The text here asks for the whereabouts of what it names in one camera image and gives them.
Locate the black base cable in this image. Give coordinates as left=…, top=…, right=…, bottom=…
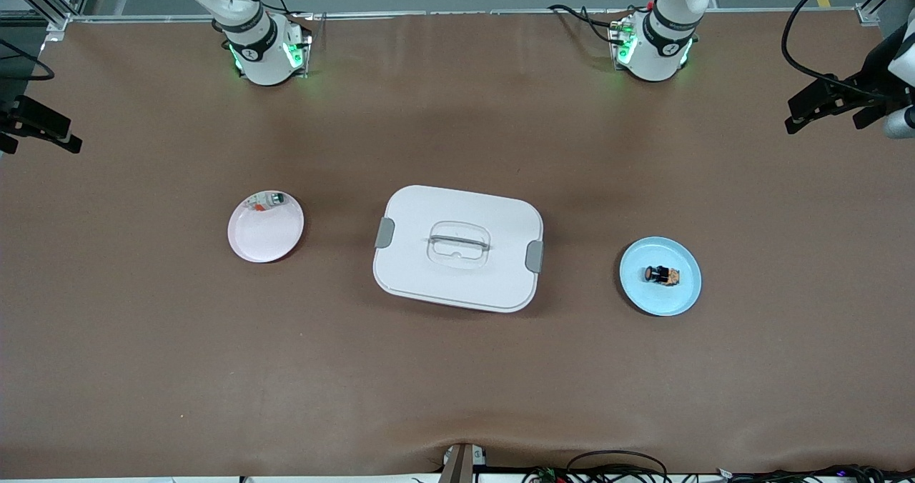
left=549, top=4, right=630, bottom=44

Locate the black cable bundle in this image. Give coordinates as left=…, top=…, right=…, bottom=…
left=715, top=464, right=915, bottom=483

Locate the brown table mat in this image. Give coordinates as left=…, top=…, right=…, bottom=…
left=0, top=10, right=915, bottom=478

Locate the blue round plate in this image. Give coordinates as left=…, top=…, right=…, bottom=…
left=619, top=236, right=703, bottom=317

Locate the black looped cable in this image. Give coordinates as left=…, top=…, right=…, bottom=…
left=567, top=451, right=669, bottom=483

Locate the white plastic storage box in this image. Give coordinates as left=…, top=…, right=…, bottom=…
left=372, top=184, right=545, bottom=314

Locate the silver table edge rail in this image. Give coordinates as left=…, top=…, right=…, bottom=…
left=68, top=8, right=862, bottom=25

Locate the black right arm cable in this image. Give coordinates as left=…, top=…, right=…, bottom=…
left=0, top=40, right=55, bottom=82

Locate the pink round plate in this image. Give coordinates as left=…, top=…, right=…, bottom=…
left=227, top=190, right=306, bottom=264

